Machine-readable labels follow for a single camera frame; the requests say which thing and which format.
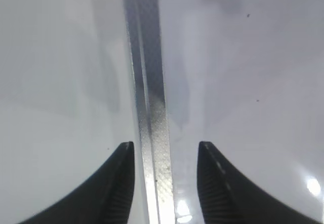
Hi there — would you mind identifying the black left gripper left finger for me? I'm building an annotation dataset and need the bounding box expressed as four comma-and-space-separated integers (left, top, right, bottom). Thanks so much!
24, 142, 134, 223

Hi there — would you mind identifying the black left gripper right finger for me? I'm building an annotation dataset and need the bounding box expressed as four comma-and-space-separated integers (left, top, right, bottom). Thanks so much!
197, 141, 317, 223

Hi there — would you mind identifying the white whiteboard with aluminium frame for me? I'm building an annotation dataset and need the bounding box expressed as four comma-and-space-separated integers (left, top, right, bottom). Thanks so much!
124, 0, 323, 223

